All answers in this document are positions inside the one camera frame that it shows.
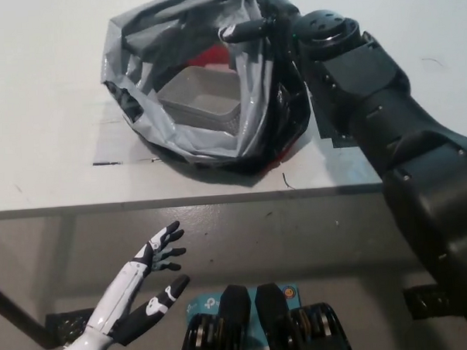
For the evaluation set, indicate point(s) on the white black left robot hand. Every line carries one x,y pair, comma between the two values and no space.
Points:
118,292

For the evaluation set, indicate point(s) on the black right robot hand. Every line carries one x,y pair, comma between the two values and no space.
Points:
281,18

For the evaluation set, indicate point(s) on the small grey rectangular basket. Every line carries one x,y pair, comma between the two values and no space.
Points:
199,106

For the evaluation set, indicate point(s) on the grey black plastic bag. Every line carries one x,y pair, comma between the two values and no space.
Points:
193,138

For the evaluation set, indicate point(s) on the black table foot plate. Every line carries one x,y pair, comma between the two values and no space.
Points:
63,326
425,302

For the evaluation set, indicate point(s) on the teal router box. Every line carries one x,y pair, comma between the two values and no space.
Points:
202,304

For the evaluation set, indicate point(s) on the black diagonal table leg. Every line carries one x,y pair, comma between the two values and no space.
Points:
18,308

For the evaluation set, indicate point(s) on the black ribbed robot body block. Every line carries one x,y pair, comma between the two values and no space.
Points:
274,309
235,310

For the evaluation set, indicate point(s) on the black tape patch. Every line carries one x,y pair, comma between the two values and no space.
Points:
326,130

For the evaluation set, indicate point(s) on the thin curved dark thread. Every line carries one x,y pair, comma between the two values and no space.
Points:
434,60

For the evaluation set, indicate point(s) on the short black thread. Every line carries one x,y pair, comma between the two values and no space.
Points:
288,182

